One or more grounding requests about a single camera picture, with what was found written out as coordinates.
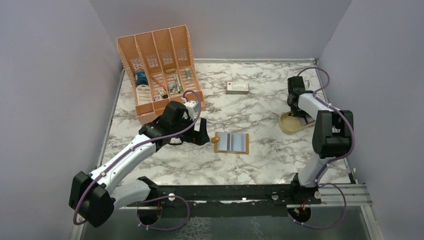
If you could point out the beige oval tray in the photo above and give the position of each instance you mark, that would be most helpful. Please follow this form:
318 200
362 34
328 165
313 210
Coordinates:
291 124

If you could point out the peach plastic desk organizer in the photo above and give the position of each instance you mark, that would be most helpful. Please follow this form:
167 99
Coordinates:
154 52

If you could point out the red pencil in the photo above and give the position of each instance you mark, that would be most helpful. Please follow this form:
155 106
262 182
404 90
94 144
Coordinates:
159 83

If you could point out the yellow leather card holder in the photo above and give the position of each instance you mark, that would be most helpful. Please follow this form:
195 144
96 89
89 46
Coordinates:
215 140

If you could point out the white label sheet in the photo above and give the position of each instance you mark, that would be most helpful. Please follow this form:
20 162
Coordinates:
143 94

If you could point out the black mounting base bar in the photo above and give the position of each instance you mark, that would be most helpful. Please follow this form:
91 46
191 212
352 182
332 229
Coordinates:
224 201

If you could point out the aluminium frame rail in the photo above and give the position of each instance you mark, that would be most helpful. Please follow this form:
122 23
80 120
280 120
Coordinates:
339 195

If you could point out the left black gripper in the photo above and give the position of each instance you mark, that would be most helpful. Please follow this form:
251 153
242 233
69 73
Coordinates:
199 137

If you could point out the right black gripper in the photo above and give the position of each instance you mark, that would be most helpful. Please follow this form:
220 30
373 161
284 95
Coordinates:
299 113

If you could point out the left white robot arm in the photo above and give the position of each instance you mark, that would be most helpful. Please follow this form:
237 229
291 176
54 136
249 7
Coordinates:
94 196

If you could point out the green white marker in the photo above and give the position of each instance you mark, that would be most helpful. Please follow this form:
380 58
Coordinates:
188 74

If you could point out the metal binder clip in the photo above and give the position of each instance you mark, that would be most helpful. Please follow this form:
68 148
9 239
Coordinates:
172 87

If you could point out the blue tape roll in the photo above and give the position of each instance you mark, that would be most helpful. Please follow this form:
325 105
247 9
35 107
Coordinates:
141 78

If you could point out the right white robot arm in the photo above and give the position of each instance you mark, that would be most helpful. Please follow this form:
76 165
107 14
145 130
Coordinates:
332 139

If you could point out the white small card box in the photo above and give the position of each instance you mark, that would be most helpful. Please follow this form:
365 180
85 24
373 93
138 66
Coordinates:
237 88

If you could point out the small brown eraser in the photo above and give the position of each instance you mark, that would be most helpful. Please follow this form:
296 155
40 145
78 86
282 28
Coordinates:
170 71

